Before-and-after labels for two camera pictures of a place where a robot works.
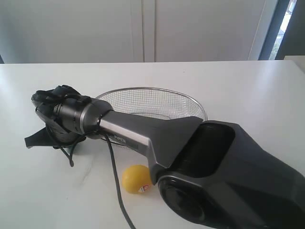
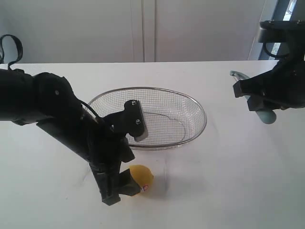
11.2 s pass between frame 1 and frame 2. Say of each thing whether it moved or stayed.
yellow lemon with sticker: stayed
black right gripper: moved
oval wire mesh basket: stayed
